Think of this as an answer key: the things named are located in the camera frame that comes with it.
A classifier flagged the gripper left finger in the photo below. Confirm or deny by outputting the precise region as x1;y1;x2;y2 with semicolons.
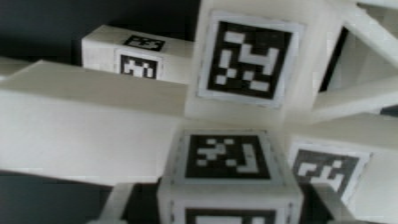
86;183;159;224

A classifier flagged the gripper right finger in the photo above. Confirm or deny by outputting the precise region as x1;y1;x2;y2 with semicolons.
298;184;367;224

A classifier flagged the white tagged cube part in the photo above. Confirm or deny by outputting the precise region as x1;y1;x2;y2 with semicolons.
158;129;303;224

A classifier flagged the white chair back frame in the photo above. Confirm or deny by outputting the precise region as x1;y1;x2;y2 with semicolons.
0;0;398;223

